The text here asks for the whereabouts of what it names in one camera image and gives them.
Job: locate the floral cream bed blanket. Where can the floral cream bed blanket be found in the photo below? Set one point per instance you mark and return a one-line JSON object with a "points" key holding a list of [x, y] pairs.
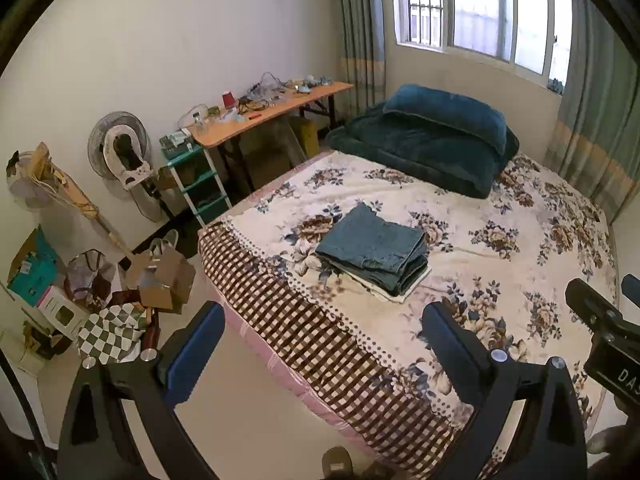
{"points": [[357, 359]]}

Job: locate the folded white garment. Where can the folded white garment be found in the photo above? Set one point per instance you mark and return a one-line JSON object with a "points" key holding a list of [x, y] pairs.
{"points": [[377, 291]]}

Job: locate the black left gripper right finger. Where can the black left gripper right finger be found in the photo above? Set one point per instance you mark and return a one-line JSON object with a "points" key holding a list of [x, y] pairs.
{"points": [[549, 440]]}

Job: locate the green striped curtain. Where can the green striped curtain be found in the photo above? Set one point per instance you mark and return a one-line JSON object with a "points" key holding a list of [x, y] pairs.
{"points": [[595, 141], [363, 53]]}

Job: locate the green striped left curtain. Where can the green striped left curtain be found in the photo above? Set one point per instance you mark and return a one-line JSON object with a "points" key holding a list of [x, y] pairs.
{"points": [[363, 53]]}

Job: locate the brown slipper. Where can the brown slipper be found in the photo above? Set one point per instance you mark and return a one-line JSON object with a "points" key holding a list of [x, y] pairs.
{"points": [[337, 464]]}

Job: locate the white framed window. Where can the white framed window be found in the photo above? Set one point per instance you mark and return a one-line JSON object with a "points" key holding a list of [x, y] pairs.
{"points": [[530, 37]]}

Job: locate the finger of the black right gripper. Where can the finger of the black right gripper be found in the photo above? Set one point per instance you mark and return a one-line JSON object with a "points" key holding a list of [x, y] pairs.
{"points": [[597, 312], [631, 289]]}

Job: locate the green striped right curtain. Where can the green striped right curtain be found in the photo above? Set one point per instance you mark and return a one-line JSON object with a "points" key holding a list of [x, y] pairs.
{"points": [[595, 141]]}

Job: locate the white product box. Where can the white product box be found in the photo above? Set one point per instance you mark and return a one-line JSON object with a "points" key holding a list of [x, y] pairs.
{"points": [[63, 314]]}

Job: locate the blue denim jeans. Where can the blue denim jeans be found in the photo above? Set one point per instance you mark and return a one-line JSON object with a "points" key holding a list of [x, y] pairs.
{"points": [[384, 253]]}

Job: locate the dark teal folded comforter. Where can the dark teal folded comforter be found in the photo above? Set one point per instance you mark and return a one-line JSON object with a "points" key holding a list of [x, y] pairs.
{"points": [[451, 159]]}

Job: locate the dark teal pillow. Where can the dark teal pillow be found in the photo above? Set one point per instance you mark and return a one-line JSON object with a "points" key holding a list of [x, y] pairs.
{"points": [[451, 110]]}

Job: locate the brown cardboard box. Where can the brown cardboard box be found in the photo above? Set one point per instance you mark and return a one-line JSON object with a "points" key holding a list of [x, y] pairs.
{"points": [[163, 282]]}

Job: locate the teal cardboard box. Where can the teal cardboard box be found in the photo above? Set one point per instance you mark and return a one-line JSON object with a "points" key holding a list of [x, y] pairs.
{"points": [[35, 268]]}

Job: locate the green white shelf rack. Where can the green white shelf rack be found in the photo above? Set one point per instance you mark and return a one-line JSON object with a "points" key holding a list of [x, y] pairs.
{"points": [[196, 176]]}

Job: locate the grey standing fan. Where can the grey standing fan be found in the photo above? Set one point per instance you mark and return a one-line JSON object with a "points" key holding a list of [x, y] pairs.
{"points": [[119, 152]]}

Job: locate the orange wooden folding table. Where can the orange wooden folding table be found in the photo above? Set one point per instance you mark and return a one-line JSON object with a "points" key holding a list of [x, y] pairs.
{"points": [[225, 136]]}

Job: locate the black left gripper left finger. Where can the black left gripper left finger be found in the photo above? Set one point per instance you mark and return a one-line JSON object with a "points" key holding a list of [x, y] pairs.
{"points": [[96, 441]]}

